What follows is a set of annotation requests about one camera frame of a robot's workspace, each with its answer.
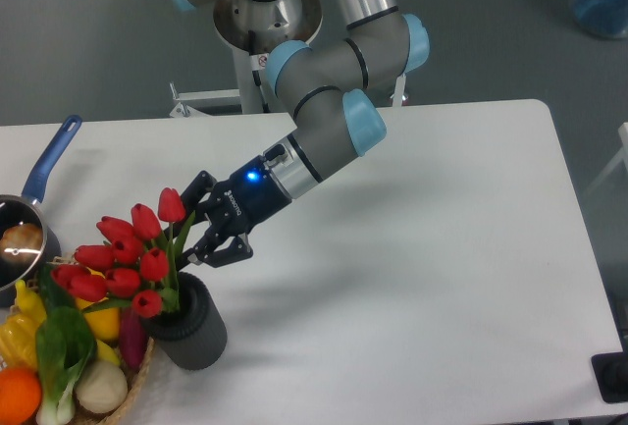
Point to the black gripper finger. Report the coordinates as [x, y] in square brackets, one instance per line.
[217, 252]
[201, 185]

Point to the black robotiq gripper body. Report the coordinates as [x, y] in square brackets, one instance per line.
[247, 198]

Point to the red tulip bouquet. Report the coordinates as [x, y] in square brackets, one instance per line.
[136, 265]

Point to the dark grey ribbed vase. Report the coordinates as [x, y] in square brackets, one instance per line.
[195, 337]

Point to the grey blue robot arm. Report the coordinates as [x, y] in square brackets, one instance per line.
[324, 92]

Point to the purple eggplant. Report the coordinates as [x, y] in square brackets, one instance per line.
[132, 340]

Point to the yellow squash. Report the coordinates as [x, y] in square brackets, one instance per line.
[104, 324]

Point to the woven wicker basket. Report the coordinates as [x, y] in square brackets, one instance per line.
[135, 379]

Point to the yellow lemon piece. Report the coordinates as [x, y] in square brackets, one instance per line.
[105, 352]

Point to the dark green cucumber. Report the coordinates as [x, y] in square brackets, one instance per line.
[52, 295]

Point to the green bok choy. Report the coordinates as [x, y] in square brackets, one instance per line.
[64, 346]

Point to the beige round potato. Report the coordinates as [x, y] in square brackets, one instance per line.
[102, 387]

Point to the bread roll in pan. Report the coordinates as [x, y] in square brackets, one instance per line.
[21, 244]

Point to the yellow bell pepper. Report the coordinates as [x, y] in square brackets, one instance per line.
[18, 347]

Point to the orange fruit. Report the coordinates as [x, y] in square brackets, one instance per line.
[20, 395]

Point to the black device at edge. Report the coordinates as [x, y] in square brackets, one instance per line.
[611, 375]

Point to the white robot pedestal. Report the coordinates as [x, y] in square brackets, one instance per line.
[250, 86]

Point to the blue handled saucepan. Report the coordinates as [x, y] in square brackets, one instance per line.
[25, 208]

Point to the white frame at right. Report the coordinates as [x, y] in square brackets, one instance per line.
[619, 159]

